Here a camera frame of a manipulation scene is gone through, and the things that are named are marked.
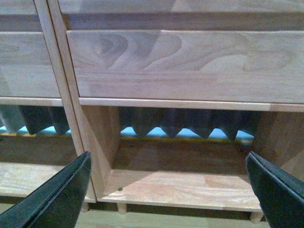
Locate wooden shelf unit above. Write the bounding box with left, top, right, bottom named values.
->
left=48, top=0, right=304, bottom=222
left=0, top=0, right=97, bottom=212

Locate wooden drawer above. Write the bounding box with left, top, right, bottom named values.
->
left=0, top=32, right=60, bottom=98
left=67, top=30, right=304, bottom=104

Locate lower right wooden drawer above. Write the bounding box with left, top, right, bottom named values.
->
left=67, top=30, right=304, bottom=104

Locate left wooden shelf unit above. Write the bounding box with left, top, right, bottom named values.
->
left=0, top=0, right=97, bottom=212

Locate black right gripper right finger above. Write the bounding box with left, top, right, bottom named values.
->
left=246, top=152, right=304, bottom=228

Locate lower left wooden drawer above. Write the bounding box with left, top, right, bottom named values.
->
left=0, top=32, right=60, bottom=98

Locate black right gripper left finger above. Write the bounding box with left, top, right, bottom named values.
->
left=0, top=152, right=92, bottom=228

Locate dark acoustic foam panel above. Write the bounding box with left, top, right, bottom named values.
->
left=0, top=104, right=262, bottom=141

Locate right wooden shelf unit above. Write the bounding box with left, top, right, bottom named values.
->
left=48, top=0, right=304, bottom=222

